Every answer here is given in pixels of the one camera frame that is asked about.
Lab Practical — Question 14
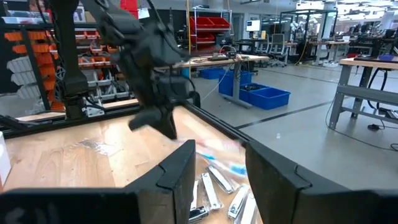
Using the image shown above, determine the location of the yellow cable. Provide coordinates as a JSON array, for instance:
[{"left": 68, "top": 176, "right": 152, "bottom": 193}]
[{"left": 185, "top": 0, "right": 192, "bottom": 63}]

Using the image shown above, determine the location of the white plastic bin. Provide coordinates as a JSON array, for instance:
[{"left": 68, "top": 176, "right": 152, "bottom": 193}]
[{"left": 0, "top": 131, "right": 12, "bottom": 188}]

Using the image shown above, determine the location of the black aluminium table frame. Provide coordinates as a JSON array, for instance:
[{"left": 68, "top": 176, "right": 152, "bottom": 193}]
[{"left": 0, "top": 101, "right": 252, "bottom": 149}]

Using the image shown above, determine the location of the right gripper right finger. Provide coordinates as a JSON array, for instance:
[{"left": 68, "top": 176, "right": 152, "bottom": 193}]
[{"left": 245, "top": 141, "right": 398, "bottom": 224}]

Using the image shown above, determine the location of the grey office chair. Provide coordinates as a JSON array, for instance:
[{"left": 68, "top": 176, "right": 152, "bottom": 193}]
[{"left": 267, "top": 33, "right": 289, "bottom": 68}]

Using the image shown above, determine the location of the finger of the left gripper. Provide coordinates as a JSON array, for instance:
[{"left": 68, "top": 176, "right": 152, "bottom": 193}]
[
  {"left": 154, "top": 105, "right": 179, "bottom": 141},
  {"left": 128, "top": 107, "right": 163, "bottom": 132}
]

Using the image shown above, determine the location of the blue plastic crate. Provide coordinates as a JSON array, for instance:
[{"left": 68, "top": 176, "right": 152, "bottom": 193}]
[
  {"left": 238, "top": 83, "right": 292, "bottom": 111},
  {"left": 217, "top": 70, "right": 253, "bottom": 98}
]

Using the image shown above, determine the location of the clear plastic wrapper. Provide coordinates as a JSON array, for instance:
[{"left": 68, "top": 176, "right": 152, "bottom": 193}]
[{"left": 73, "top": 138, "right": 126, "bottom": 157}]

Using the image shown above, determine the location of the grey metal workbench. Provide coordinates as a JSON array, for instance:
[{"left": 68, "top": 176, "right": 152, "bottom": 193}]
[{"left": 327, "top": 57, "right": 398, "bottom": 131}]

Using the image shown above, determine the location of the blue toothbrush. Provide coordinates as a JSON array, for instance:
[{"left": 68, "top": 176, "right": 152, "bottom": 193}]
[{"left": 195, "top": 151, "right": 249, "bottom": 180}]

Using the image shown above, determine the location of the small computer monitor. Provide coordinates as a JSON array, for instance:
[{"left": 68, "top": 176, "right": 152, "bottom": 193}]
[{"left": 245, "top": 19, "right": 262, "bottom": 33}]

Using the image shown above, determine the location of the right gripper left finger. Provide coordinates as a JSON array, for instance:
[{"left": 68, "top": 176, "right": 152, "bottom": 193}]
[{"left": 0, "top": 139, "right": 197, "bottom": 224}]

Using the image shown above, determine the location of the wire shelf with red bins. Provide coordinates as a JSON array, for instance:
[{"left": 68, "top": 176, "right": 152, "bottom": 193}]
[{"left": 188, "top": 7, "right": 233, "bottom": 54}]

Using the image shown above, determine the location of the shelf rack with orange bins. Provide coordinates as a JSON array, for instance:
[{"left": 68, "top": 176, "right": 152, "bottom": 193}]
[{"left": 0, "top": 0, "right": 139, "bottom": 113}]

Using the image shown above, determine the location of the wooden top workbench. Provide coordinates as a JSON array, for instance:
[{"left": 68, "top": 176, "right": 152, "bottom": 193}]
[{"left": 154, "top": 54, "right": 271, "bottom": 110}]

